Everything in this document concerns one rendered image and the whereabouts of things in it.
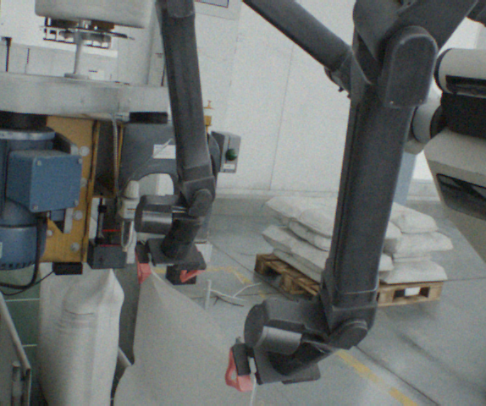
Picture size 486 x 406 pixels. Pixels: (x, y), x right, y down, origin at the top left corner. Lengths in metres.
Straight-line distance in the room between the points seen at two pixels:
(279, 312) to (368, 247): 0.15
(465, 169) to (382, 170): 0.47
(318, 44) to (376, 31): 0.58
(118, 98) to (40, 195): 0.30
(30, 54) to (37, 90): 2.98
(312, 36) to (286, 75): 5.21
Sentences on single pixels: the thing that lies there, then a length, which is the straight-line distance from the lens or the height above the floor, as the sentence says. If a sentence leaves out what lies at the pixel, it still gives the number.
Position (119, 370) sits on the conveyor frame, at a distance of 2.27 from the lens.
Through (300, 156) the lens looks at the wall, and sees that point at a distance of 6.56.
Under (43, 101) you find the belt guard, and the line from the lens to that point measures 1.05.
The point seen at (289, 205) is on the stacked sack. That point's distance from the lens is 4.32.
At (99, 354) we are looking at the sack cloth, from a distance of 1.80.
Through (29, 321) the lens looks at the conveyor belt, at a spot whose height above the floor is 0.38.
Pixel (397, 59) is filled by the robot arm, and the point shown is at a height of 1.51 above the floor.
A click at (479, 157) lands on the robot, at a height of 1.40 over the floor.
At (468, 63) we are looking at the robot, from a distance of 0.95.
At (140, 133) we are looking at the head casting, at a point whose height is 1.32.
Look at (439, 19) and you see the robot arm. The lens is 0.54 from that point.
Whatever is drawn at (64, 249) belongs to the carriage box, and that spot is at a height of 1.06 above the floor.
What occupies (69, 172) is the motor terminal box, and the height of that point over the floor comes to 1.28.
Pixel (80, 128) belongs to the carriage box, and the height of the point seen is 1.32.
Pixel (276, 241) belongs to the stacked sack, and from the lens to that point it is 4.38.
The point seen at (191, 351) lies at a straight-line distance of 1.12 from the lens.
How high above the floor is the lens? 1.49
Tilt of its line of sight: 13 degrees down
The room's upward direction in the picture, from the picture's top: 9 degrees clockwise
